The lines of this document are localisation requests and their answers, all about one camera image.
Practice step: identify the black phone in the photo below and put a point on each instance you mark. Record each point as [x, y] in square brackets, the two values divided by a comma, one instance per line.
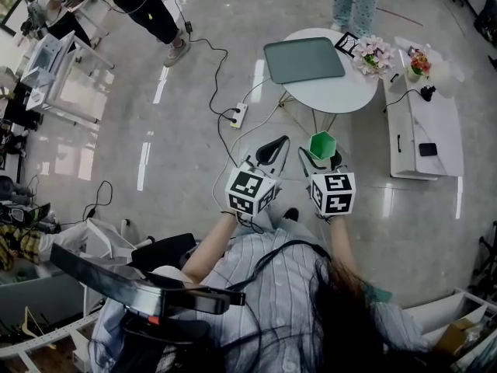
[428, 149]

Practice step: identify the round white table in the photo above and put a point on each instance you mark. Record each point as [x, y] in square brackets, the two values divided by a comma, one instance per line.
[334, 95]

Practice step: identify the pink flower bouquet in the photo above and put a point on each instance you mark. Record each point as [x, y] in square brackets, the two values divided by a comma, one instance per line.
[373, 56]

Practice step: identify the green cup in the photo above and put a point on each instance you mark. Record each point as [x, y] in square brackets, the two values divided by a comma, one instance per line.
[321, 144]

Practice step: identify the white power strip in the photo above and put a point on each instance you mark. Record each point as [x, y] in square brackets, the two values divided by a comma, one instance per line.
[239, 115]

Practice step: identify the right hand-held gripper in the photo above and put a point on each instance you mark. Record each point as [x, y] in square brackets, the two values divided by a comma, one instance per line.
[334, 194]

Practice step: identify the white metal frame desk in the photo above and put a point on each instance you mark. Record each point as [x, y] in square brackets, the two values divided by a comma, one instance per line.
[58, 76]

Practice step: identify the white shelf unit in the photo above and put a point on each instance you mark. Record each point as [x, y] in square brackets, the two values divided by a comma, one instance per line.
[454, 325]

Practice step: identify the person's striped shirt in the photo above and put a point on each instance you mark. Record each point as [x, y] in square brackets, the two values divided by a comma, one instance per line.
[279, 282]

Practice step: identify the person's left forearm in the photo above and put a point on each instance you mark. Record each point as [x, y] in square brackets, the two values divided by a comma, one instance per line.
[211, 247]

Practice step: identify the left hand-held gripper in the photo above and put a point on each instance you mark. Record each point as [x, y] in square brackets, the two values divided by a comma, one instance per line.
[248, 192]

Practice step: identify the person's right forearm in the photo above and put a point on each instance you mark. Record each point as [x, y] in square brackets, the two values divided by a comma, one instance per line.
[343, 243]

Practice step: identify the grey-green tray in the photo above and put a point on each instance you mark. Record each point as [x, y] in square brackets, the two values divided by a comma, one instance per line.
[303, 60]

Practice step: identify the white rectangular low table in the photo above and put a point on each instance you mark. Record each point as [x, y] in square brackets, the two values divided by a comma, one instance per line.
[431, 126]

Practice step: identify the small red flower pot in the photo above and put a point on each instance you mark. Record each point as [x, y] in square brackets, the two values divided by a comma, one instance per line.
[418, 66]

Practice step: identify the person's black shoe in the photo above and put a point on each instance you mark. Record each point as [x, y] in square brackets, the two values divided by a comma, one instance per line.
[291, 214]

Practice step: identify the black head camera mount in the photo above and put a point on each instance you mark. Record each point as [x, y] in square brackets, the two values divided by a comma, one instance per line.
[155, 293]

